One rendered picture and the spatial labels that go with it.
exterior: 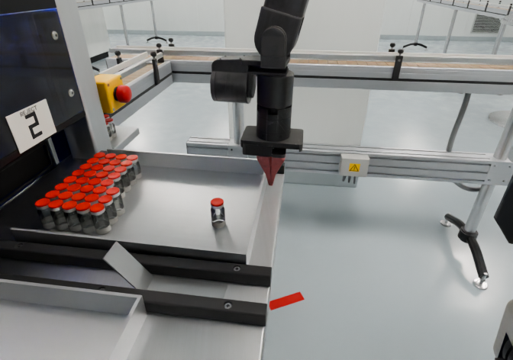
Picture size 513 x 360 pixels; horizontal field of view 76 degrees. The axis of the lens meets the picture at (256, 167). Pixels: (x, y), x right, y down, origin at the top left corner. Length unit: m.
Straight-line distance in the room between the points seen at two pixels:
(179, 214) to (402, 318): 1.23
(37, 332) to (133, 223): 0.19
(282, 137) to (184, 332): 0.31
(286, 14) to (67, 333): 0.47
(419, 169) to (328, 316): 0.75
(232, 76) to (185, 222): 0.24
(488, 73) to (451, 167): 0.41
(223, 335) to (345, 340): 1.11
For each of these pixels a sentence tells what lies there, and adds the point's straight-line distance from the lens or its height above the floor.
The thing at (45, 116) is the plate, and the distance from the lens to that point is 0.66.
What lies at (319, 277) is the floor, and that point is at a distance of 1.67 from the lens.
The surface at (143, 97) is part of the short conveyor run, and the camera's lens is 1.22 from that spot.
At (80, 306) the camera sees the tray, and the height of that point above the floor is 0.89.
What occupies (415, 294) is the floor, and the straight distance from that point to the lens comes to 1.73.
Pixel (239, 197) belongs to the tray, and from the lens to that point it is 0.60.
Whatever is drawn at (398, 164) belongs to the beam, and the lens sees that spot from 1.60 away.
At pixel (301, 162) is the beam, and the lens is 1.54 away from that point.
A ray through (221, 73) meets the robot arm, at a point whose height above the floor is 1.10.
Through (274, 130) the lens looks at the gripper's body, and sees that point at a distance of 0.53.
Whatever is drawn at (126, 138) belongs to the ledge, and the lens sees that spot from 0.89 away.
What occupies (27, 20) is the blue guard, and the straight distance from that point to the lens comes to 0.66.
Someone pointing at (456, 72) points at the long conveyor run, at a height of 0.92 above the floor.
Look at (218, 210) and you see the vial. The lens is 0.51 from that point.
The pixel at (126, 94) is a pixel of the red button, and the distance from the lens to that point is 0.81.
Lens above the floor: 1.22
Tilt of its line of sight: 30 degrees down
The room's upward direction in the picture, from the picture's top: straight up
